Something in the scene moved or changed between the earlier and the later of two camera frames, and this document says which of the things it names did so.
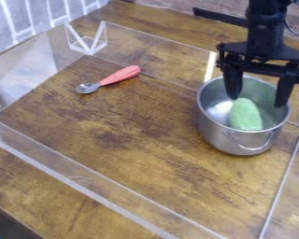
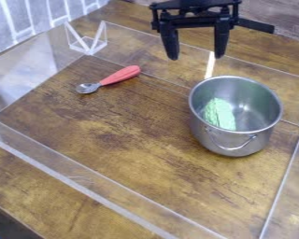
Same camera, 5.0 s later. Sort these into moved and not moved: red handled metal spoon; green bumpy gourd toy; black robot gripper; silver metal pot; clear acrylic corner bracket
Moved: green bumpy gourd toy; black robot gripper; silver metal pot
Not moved: red handled metal spoon; clear acrylic corner bracket
